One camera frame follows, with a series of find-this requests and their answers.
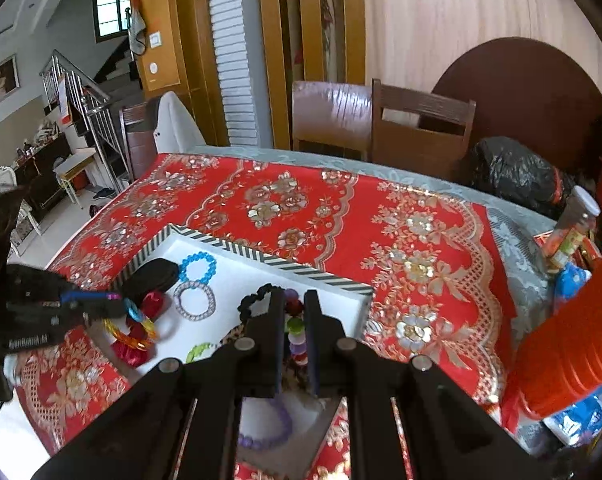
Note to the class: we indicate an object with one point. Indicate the white garment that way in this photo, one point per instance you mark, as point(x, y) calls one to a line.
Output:
point(176, 125)

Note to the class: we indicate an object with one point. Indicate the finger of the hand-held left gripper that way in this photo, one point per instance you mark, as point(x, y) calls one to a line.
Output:
point(91, 297)
point(88, 316)

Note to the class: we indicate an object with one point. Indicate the white wall switch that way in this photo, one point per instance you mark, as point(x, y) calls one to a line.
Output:
point(156, 39)

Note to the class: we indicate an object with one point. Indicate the small white desk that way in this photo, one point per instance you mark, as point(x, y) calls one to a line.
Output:
point(73, 162)

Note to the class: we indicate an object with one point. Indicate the blue snack packet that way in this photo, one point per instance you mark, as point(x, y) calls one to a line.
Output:
point(573, 285)
point(581, 412)

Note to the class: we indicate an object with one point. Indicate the window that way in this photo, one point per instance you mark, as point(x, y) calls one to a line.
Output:
point(111, 12)

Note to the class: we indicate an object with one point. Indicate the black fabric case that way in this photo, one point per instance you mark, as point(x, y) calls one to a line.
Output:
point(148, 280)

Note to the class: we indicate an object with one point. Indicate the dark wooden chair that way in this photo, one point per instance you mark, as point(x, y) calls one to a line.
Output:
point(138, 145)

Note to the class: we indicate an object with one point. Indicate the clear jar with white lid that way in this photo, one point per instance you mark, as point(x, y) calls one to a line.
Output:
point(573, 230)

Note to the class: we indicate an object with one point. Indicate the stainless steel stair railing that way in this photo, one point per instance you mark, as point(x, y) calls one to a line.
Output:
point(102, 110)

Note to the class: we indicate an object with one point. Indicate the glossy brown wooden chair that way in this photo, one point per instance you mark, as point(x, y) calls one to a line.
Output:
point(331, 110)

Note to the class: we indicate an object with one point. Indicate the white ornate chair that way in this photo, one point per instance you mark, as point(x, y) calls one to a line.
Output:
point(6, 177)

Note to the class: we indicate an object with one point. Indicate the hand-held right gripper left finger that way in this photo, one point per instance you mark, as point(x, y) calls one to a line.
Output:
point(268, 350)

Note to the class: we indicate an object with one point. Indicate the red floral embroidered tablecloth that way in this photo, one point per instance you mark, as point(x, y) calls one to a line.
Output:
point(331, 210)

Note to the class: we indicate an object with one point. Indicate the striped white gift box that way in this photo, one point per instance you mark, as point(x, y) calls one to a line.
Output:
point(241, 270)

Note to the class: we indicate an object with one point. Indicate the hanging grey bag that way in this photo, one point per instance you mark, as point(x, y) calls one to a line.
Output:
point(138, 30)

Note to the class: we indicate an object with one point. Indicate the red satin bow hair clip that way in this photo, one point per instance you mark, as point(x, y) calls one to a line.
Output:
point(153, 305)

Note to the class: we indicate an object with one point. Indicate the leopard print scrunchie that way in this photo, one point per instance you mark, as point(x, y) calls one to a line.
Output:
point(233, 334)

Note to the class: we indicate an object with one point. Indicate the round brown table top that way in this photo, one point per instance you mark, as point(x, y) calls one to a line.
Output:
point(521, 85)

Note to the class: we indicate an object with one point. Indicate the white louvered door panel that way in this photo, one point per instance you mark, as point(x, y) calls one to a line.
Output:
point(231, 60)

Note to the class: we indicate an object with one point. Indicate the dark wooden cabinet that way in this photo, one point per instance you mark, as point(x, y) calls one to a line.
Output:
point(43, 170)

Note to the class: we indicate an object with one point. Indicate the slatted wooden chair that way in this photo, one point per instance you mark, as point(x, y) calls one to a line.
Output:
point(416, 145)

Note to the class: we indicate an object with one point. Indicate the orange ribbed paper lantern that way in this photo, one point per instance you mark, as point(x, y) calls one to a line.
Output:
point(566, 350)

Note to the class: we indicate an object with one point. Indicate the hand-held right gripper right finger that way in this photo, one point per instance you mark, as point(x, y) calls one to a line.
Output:
point(321, 355)

